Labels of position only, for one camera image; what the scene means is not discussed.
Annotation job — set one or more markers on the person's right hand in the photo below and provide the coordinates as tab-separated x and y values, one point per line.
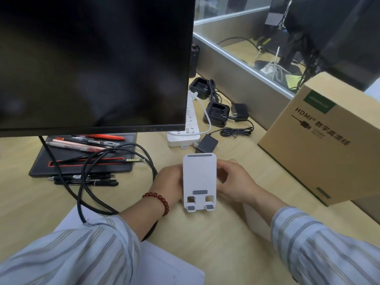
240	186

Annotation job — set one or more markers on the person's left hand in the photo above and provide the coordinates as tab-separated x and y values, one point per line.
166	184

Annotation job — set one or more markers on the person's right thumb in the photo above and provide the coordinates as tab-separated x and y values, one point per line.
222	174

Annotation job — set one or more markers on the person's left thumb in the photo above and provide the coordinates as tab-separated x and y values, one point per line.
179	175

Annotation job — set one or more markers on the white folding phone stand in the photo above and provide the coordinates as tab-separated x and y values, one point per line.
199	178

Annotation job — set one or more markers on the person's right forearm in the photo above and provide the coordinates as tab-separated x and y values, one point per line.
320	246

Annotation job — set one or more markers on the person's left forearm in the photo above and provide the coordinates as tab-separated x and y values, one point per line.
89	249

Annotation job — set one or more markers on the white power strip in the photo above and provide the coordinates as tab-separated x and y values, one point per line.
190	124

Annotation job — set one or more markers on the black charging cradle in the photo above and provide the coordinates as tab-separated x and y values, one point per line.
217	114
199	87

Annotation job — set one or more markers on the thin black pen with gold tip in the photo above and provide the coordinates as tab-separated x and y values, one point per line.
112	159

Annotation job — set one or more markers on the red pen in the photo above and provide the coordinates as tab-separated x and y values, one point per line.
104	136

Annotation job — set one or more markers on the clear black-tipped pen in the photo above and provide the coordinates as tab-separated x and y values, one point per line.
98	143

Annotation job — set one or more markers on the white paper sheet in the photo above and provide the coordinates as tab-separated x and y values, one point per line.
166	264

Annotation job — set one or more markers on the black pen with silver clip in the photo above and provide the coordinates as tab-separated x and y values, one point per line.
89	176

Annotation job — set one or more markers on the black monitor base with red trim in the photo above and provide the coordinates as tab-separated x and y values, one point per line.
89	166

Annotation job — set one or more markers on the brown cardboard box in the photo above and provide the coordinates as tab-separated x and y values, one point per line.
323	139

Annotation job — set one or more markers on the clear pink pen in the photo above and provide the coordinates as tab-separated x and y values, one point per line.
74	145

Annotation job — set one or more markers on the yellow sticky note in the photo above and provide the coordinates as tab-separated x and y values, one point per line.
293	82

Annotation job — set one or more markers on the black cylindrical device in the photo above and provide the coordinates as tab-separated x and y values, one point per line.
195	59

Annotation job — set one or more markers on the glass desk partition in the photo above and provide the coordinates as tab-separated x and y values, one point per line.
237	56

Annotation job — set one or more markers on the black computer monitor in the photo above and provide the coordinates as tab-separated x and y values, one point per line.
89	62

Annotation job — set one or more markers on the dark monitor behind partition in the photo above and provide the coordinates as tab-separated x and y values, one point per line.
335	32

